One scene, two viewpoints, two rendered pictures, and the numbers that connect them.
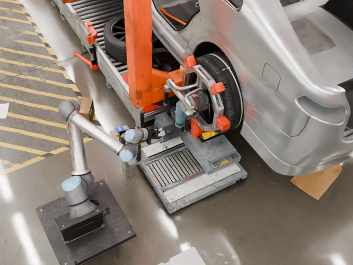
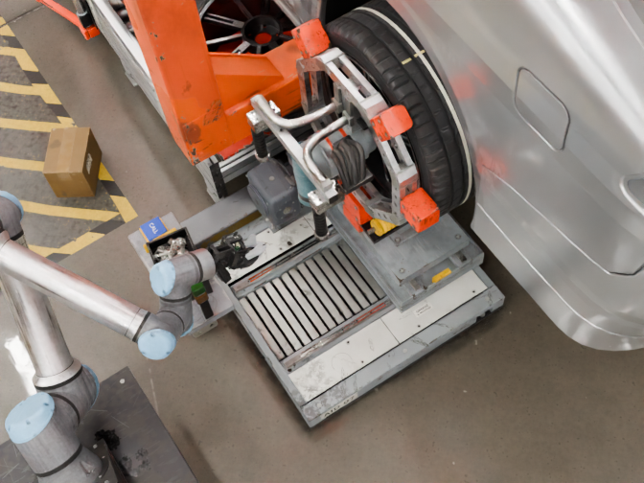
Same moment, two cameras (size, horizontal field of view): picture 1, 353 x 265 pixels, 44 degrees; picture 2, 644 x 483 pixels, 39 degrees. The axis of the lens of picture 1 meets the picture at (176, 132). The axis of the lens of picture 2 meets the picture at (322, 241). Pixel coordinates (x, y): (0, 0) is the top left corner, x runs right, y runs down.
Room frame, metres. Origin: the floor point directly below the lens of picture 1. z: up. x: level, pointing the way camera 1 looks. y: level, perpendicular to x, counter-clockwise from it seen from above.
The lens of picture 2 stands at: (0.97, -0.23, 3.04)
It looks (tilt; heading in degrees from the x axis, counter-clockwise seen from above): 60 degrees down; 7
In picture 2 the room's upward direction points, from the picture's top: 8 degrees counter-clockwise
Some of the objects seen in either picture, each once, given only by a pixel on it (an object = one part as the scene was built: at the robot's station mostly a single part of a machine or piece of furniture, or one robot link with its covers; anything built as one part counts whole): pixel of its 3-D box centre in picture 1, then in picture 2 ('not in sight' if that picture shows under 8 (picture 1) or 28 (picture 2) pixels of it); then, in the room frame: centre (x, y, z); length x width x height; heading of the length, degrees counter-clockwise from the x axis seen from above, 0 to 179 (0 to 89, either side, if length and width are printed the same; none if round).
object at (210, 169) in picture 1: (210, 147); (402, 233); (2.69, -0.33, 0.13); 0.50 x 0.36 x 0.10; 32
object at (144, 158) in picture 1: (128, 145); (179, 271); (2.40, 0.41, 0.44); 0.43 x 0.17 x 0.03; 32
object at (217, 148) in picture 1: (212, 134); (402, 205); (2.69, -0.33, 0.32); 0.40 x 0.30 x 0.28; 32
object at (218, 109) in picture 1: (201, 99); (356, 137); (2.60, -0.19, 0.85); 0.54 x 0.07 x 0.54; 32
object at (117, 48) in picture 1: (133, 38); not in sight; (4.00, 0.54, 0.39); 0.66 x 0.66 x 0.24
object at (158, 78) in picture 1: (173, 75); (280, 62); (3.04, 0.06, 0.69); 0.52 x 0.17 x 0.35; 122
